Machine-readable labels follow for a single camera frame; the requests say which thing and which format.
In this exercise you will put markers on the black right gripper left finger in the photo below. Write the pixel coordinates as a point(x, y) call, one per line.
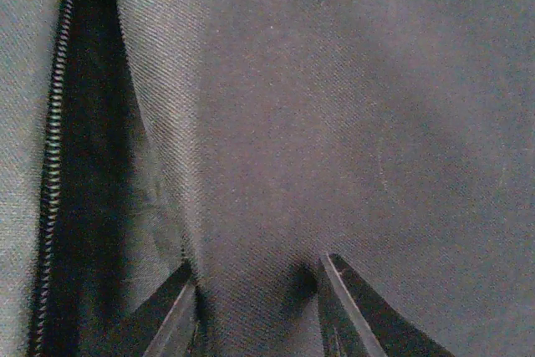
point(166, 324)

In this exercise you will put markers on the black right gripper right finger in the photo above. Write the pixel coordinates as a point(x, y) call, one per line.
point(356, 321)

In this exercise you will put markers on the black student bag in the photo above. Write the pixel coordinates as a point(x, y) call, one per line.
point(250, 137)

